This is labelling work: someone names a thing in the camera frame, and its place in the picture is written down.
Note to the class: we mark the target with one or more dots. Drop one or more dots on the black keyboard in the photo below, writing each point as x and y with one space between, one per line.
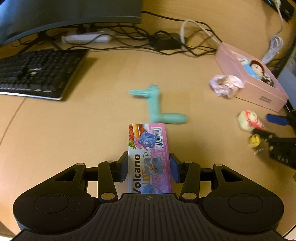
44 74

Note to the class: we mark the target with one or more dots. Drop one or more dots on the blue tissue packet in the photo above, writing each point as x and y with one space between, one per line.
245 62

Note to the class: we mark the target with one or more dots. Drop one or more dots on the pink Volcano snack pack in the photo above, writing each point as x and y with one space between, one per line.
148 159

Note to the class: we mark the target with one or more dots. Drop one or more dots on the curved monitor right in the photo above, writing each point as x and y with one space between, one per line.
287 78

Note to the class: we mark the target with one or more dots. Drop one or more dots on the white power strip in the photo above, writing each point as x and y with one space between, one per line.
100 37

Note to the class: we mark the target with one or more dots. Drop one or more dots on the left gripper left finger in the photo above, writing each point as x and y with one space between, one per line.
110 172

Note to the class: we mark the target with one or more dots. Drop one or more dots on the black wall socket rail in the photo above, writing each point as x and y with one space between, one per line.
287 10

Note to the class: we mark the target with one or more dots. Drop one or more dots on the black usb hub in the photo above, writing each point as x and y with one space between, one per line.
163 41

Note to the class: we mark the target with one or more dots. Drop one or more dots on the teal plastic crank handle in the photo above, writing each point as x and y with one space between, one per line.
152 95

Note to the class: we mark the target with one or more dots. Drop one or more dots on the monitor left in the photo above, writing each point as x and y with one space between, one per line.
20 19

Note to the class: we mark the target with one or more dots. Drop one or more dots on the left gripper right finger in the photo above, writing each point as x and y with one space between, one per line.
187 173

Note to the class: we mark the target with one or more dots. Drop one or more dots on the crochet doll red hat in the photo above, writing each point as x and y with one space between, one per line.
259 73

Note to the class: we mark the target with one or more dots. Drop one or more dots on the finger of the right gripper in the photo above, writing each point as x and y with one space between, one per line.
267 136
283 120

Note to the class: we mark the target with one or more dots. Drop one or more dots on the pink cardboard box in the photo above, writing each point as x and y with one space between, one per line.
254 91

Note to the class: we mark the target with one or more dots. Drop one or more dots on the white floral cloth scrunchie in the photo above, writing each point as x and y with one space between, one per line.
226 86

